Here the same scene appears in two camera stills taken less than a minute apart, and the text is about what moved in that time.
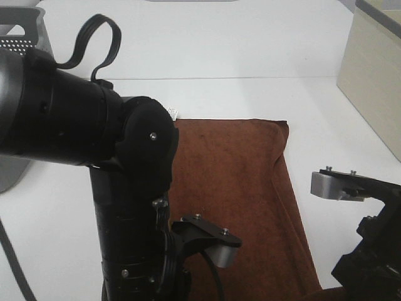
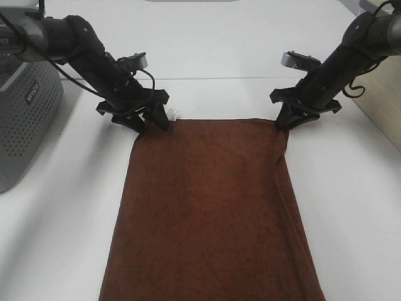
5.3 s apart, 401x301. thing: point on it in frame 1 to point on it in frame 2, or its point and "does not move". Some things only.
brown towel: [232, 172] does not move
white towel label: [172, 110] does not move
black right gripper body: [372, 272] to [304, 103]
